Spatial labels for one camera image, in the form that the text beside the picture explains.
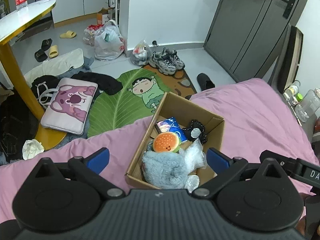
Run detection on black clothes on floor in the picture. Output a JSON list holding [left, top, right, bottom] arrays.
[[71, 72, 123, 95]]

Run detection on white item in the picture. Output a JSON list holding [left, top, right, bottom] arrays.
[[184, 175, 200, 193]]

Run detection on grey sneaker right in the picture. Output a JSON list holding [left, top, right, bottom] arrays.
[[162, 48, 185, 70]]

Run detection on pink bear laptop sleeve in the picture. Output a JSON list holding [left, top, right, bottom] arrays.
[[39, 77, 98, 135]]

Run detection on open cardboard box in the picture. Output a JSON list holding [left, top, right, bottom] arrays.
[[125, 92, 225, 189]]

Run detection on orange burger plush toy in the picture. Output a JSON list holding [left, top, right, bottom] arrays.
[[153, 132, 182, 153]]

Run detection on yellow slipper far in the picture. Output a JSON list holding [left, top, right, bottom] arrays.
[[60, 30, 76, 39]]

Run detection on yellow slipper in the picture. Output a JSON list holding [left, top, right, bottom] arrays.
[[48, 45, 59, 59], [60, 30, 76, 39]]

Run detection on yellow slipper near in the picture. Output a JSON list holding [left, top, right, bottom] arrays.
[[48, 45, 59, 59]]

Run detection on round white yellow table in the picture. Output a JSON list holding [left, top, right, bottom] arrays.
[[0, 0, 68, 151]]

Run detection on green leaf cartoon rug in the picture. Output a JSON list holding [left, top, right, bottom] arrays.
[[87, 68, 171, 137]]

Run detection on grey door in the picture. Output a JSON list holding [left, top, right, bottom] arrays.
[[204, 0, 307, 82]]

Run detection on clear bag white filling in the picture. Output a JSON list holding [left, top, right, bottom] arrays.
[[182, 138, 207, 173]]

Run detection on white plastic shopping bag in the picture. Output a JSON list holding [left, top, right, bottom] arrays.
[[94, 20, 125, 61]]

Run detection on grey sneaker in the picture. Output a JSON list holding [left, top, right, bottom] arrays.
[[149, 51, 177, 75], [162, 48, 185, 70]]

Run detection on black slipper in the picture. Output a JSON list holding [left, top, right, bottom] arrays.
[[34, 38, 52, 62]]

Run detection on small clear trash bag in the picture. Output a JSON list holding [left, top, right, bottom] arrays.
[[130, 40, 152, 66]]

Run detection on large clear plastic jar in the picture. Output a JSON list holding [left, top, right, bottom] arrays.
[[295, 88, 320, 122]]

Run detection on crumpled white tissue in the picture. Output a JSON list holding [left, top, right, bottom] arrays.
[[22, 139, 44, 160]]

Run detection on black fabric pouch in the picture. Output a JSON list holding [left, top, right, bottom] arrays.
[[182, 119, 208, 145]]

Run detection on grey sneaker left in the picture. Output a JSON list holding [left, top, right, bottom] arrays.
[[149, 51, 177, 75]]

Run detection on cream towel on floor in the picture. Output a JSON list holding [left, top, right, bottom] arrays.
[[24, 48, 84, 83]]

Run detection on grey fluffy plush slipper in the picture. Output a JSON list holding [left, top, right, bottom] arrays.
[[142, 151, 195, 190]]

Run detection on white tote bag straps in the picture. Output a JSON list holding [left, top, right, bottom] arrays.
[[31, 74, 61, 110]]

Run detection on blue-grey knitted toy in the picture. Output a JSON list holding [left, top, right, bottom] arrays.
[[146, 140, 153, 151]]

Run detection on framed board leaning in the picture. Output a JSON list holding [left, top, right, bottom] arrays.
[[277, 26, 304, 94]]

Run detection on blue tissue pack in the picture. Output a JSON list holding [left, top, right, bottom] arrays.
[[156, 117, 188, 142]]

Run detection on black door handle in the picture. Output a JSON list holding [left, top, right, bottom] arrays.
[[280, 0, 296, 19]]

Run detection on black shoe near bed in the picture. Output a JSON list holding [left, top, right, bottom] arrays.
[[197, 73, 215, 91]]

